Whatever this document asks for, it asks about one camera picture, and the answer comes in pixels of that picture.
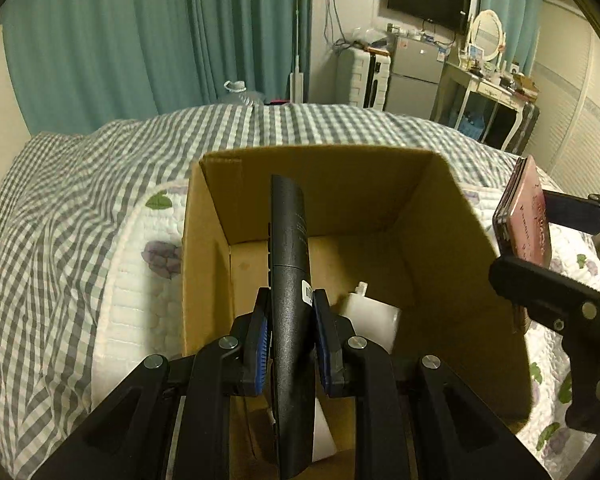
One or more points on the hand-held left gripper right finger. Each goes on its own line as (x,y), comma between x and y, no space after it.
(325,347)

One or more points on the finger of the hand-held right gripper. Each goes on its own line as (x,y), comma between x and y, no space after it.
(570,212)
(555,295)

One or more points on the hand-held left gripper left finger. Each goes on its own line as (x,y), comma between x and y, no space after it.
(259,345)

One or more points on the pink case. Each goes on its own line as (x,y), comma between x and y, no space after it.
(527,220)

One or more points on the long black tube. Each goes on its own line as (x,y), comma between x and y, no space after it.
(290,280)

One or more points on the brown cardboard box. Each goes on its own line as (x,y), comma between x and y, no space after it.
(430,240)

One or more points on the white plastic bottle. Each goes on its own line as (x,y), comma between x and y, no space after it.
(372,317)

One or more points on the white paper box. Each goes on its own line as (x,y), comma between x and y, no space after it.
(322,435)

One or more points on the dark suitcase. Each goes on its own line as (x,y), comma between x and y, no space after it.
(525,127)

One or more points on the white sliding wardrobe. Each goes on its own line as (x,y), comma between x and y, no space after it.
(575,100)

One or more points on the white floral quilted sheet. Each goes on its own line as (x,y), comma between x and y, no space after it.
(140,300)

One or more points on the white dressing table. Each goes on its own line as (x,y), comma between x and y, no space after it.
(480,87)

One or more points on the white oval mirror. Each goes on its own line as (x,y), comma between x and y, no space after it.
(487,32)

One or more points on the grey refrigerator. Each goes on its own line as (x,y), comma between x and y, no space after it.
(415,72)

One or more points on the grey checkered blanket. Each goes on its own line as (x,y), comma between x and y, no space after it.
(70,240)

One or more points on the white suitcase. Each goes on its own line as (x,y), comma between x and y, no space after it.
(362,80)

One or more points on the large clear water jug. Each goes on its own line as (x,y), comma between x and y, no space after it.
(240,94)

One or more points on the white mop pole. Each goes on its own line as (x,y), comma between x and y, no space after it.
(296,75)

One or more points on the wide teal curtain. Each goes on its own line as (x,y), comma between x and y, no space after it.
(130,35)

